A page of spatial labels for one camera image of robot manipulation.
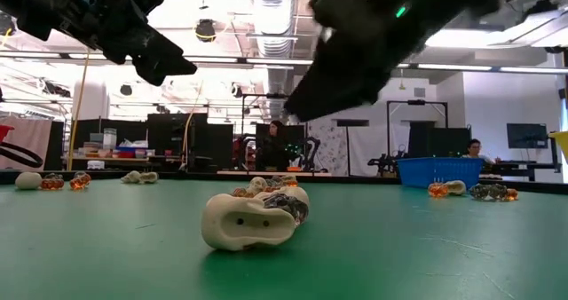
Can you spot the wooden bench board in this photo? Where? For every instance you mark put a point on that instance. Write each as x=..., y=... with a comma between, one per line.
x=273, y=173

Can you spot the plain white cloth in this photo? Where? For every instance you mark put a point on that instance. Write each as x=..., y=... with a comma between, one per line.
x=377, y=149

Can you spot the patterned white cloth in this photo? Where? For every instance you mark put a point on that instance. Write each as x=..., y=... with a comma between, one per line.
x=328, y=153

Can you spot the black partition panel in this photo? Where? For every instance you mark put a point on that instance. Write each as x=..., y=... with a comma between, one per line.
x=128, y=129
x=219, y=144
x=173, y=131

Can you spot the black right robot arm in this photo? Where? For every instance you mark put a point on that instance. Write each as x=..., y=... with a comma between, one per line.
x=444, y=2

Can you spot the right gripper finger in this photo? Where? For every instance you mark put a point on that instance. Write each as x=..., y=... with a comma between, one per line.
x=350, y=96
x=341, y=65

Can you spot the white column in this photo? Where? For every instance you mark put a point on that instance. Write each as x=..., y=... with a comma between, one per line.
x=91, y=100

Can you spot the black metal frame stand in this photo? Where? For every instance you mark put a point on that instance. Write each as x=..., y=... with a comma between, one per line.
x=262, y=96
x=417, y=102

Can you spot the person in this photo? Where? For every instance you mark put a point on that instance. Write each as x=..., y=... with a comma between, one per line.
x=275, y=147
x=475, y=148

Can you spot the white light strip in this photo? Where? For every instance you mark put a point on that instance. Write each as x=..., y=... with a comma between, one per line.
x=532, y=69
x=452, y=67

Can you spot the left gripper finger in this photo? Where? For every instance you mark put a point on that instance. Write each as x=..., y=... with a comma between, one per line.
x=153, y=74
x=164, y=53

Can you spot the red plastic basket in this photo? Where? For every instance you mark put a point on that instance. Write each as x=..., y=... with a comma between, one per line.
x=3, y=132

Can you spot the green table mat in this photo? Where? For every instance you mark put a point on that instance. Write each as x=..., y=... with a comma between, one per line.
x=399, y=247

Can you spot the wooden work table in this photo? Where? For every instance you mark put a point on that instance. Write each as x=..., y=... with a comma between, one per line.
x=111, y=159

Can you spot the black round lamp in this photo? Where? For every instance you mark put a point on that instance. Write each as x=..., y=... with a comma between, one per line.
x=205, y=30

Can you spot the grey air vent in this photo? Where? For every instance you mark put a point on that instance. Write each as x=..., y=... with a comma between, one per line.
x=419, y=92

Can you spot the blue tray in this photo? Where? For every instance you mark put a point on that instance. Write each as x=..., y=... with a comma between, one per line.
x=131, y=149

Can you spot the large black monitor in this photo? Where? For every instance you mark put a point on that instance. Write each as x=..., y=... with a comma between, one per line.
x=439, y=142

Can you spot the yellow plastic basket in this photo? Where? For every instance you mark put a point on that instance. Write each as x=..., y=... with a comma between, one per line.
x=562, y=141

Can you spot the black flat screen monitor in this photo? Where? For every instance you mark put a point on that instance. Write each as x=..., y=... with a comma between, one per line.
x=527, y=136

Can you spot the pale pink curtain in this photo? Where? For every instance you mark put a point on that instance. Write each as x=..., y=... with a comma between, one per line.
x=31, y=131

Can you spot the clear plastic container stack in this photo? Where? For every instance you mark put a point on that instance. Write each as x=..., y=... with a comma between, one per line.
x=109, y=138

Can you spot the black background robot arm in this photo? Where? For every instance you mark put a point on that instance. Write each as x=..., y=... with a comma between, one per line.
x=310, y=151
x=385, y=162

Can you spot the black desk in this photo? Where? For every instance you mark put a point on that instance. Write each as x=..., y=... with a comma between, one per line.
x=519, y=167

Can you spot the silver ventilation duct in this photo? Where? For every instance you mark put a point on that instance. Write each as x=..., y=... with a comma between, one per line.
x=270, y=16

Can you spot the blue plastic basket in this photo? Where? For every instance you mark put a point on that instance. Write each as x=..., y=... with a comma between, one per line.
x=439, y=171

